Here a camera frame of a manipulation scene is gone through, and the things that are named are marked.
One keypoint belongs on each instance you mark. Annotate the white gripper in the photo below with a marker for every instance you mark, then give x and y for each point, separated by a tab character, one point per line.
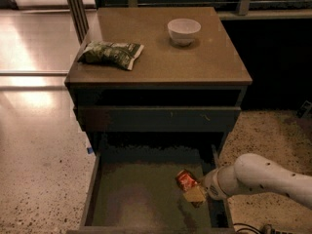
212	186

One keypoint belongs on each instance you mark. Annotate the red coke can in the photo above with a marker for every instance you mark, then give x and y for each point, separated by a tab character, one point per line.
185	180

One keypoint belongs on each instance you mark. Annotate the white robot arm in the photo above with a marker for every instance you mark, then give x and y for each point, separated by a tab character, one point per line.
251	174

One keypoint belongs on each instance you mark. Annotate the open middle drawer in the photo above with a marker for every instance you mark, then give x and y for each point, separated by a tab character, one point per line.
134	191

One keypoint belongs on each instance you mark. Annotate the dark drawer cabinet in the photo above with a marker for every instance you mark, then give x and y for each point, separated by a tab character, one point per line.
208	72

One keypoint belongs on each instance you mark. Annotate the closed top drawer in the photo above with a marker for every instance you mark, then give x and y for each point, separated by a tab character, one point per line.
156	119

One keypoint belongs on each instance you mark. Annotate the power strip on floor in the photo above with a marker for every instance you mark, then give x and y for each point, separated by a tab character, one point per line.
271	229

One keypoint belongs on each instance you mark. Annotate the blue tape tag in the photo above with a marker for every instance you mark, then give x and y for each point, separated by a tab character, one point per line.
90	150

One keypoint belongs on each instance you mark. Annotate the green chip bag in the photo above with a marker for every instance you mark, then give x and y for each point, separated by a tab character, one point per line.
122	55

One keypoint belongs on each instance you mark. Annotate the white bowl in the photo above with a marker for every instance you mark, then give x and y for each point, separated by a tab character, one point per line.
182	31

